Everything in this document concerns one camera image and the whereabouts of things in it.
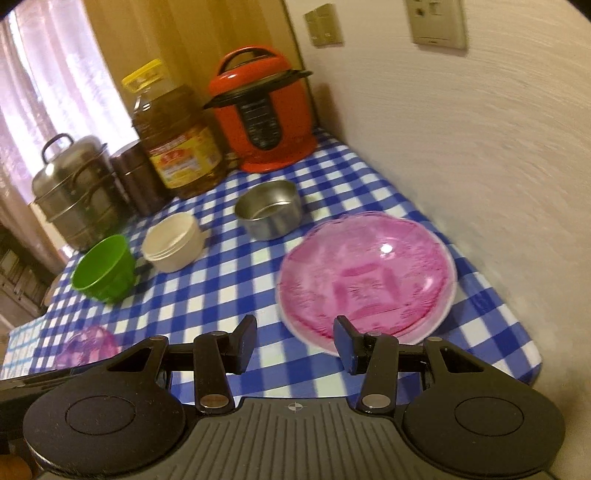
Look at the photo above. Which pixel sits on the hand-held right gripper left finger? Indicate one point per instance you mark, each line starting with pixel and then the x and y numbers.
pixel 247 340

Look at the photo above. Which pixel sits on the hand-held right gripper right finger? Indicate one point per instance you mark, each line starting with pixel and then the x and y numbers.
pixel 345 342

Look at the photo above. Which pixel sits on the pink patterned plate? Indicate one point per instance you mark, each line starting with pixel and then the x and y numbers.
pixel 369 272

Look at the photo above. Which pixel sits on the stainless steel bowl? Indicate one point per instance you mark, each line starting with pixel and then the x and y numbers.
pixel 272 217

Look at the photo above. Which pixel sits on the green plastic bowl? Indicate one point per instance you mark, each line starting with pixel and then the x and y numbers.
pixel 108 277

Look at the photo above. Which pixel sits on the blue white checkered tablecloth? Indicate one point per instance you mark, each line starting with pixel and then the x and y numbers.
pixel 221 286

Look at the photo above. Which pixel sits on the cream plastic bowl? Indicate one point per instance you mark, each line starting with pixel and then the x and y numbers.
pixel 173 244

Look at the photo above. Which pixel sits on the purple patterned bowl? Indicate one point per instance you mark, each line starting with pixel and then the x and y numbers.
pixel 90 346

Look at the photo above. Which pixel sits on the brown metal canister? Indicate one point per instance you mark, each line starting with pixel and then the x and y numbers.
pixel 136 180

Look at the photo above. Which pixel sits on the cooking oil bottle yellow cap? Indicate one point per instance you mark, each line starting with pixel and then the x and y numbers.
pixel 184 152

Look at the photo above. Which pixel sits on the light blue patterned cloth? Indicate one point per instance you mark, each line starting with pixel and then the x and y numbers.
pixel 23 346

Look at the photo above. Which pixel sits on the red electric pressure cooker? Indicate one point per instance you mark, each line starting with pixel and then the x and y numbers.
pixel 263 115

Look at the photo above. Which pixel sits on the stainless steel steamer pot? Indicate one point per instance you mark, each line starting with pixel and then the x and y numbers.
pixel 74 194

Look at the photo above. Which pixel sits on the sheer pink curtain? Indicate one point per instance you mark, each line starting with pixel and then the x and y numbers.
pixel 51 92

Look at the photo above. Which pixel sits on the beige wall switch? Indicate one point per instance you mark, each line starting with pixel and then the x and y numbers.
pixel 324 25

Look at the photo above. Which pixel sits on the beige wall socket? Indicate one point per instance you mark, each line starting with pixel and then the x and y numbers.
pixel 436 23

